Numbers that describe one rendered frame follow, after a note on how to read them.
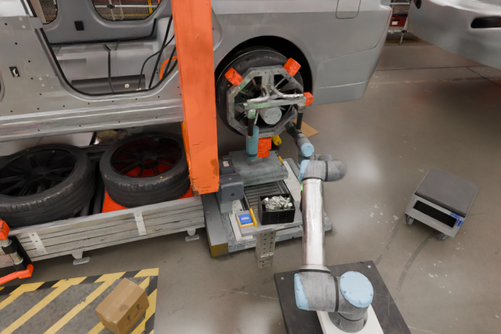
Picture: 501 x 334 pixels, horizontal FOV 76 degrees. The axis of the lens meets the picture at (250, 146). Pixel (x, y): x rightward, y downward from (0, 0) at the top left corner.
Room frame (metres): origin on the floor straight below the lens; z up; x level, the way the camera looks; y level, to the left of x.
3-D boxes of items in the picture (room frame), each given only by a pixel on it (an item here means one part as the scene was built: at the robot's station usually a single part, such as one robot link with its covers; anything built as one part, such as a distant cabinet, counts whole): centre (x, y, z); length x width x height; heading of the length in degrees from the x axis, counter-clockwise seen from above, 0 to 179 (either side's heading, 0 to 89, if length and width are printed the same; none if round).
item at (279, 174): (2.19, -0.04, 0.13); 0.50 x 0.36 x 0.10; 107
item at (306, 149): (1.84, -0.39, 0.62); 0.12 x 0.09 x 0.10; 17
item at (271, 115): (1.96, -0.11, 0.85); 0.21 x 0.14 x 0.14; 17
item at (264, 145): (2.06, -0.08, 0.48); 0.16 x 0.12 x 0.17; 17
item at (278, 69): (2.02, -0.09, 0.85); 0.54 x 0.07 x 0.54; 107
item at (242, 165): (2.19, -0.04, 0.32); 0.40 x 0.30 x 0.28; 107
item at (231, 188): (1.84, 0.18, 0.26); 0.42 x 0.18 x 0.35; 17
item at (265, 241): (1.33, -0.12, 0.21); 0.10 x 0.10 x 0.42; 17
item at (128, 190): (1.84, 0.75, 0.39); 0.66 x 0.66 x 0.24
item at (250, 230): (1.34, -0.15, 0.44); 0.43 x 0.17 x 0.03; 107
